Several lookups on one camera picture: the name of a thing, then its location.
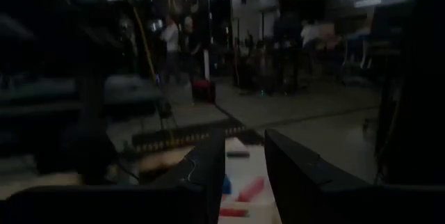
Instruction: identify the red box on floor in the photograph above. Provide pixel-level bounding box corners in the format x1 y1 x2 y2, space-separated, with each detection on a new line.
191 79 217 104

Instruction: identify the yellow hose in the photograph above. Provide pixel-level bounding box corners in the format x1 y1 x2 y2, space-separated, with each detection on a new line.
131 6 157 83

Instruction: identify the orange black hazard strip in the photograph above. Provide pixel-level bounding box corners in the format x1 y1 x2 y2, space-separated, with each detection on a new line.
131 121 246 152

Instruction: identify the red long wooden block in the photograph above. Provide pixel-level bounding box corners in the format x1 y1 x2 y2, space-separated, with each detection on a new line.
218 208 250 218

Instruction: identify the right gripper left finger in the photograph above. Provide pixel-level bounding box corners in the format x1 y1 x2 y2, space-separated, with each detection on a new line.
149 128 227 224

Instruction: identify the person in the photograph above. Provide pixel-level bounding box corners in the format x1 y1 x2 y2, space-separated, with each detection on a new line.
180 15 202 79
300 20 324 49
159 17 181 82

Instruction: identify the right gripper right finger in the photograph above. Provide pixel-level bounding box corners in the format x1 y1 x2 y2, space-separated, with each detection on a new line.
264 128 372 224

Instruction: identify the pink long wooden block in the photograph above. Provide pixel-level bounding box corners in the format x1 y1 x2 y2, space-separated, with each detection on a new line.
236 177 267 203

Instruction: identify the white plastic bin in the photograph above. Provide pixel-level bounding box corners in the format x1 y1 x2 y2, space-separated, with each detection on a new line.
222 136 283 224

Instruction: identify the dark grey desk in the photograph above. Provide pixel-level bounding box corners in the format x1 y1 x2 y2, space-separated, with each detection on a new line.
0 73 168 120

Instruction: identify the black rig upright post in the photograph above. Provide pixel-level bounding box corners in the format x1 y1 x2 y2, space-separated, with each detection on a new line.
377 0 445 187

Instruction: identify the blue rectangular wooden block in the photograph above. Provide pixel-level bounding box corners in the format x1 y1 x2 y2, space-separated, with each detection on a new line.
222 175 232 195

